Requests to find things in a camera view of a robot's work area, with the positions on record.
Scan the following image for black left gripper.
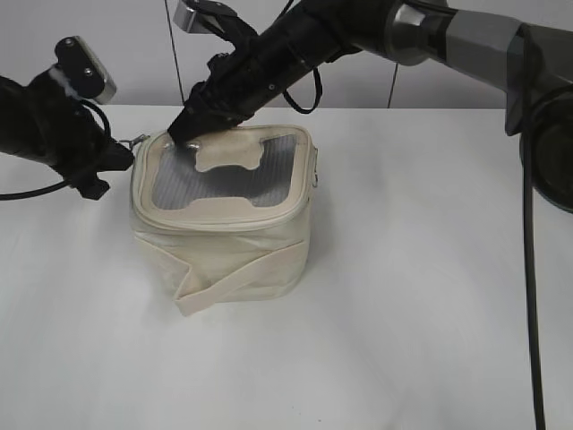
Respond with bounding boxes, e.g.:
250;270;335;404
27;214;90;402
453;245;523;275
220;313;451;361
26;75;133;200

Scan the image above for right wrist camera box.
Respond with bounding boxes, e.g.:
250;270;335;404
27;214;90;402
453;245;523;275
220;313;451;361
173;0;238;34

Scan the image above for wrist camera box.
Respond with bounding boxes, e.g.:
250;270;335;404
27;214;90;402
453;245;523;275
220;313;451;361
55;36;117;105
173;0;238;34

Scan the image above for cream fabric zipper bag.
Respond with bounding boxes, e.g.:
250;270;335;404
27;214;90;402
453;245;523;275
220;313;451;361
130;125;318;316

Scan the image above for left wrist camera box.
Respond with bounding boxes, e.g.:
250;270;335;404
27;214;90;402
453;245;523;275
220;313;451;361
55;36;117;105

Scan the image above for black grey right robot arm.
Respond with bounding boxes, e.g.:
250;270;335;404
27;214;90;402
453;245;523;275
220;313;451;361
168;1;572;211

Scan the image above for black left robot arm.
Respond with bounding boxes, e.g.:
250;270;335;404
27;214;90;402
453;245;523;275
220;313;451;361
1;72;134;202

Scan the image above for silver ring zipper pull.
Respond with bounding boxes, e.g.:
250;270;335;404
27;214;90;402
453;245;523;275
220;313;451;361
117;133;150;151

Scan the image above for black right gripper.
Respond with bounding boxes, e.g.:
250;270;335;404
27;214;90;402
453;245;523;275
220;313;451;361
167;13;331;143

